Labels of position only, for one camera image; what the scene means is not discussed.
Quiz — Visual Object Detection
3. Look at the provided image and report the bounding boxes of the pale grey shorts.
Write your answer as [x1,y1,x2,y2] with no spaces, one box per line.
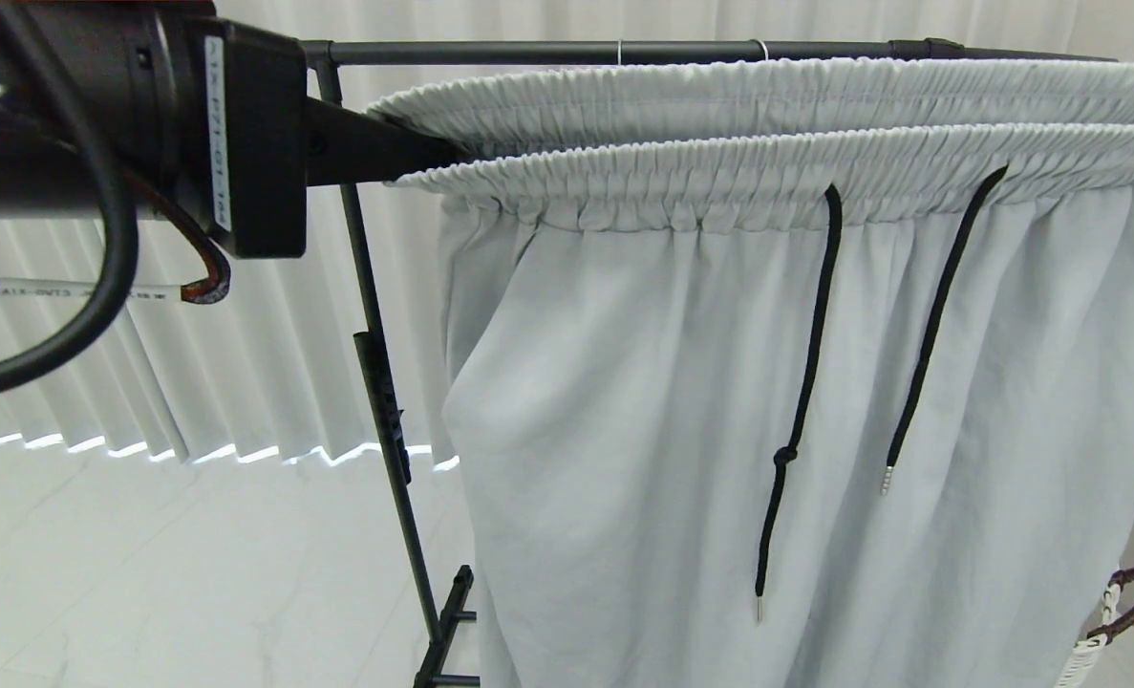
[366,55,1134,688]

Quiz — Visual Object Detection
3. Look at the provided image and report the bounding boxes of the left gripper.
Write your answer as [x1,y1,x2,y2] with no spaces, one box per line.
[0,10,310,259]

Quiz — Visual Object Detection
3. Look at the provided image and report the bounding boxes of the black cable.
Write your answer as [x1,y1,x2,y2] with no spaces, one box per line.
[0,0,140,404]

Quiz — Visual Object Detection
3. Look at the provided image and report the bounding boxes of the black clothes rack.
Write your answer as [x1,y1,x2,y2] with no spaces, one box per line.
[299,38,1117,688]

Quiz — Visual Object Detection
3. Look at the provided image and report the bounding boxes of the white curtain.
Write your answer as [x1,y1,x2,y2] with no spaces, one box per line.
[0,0,1134,469]

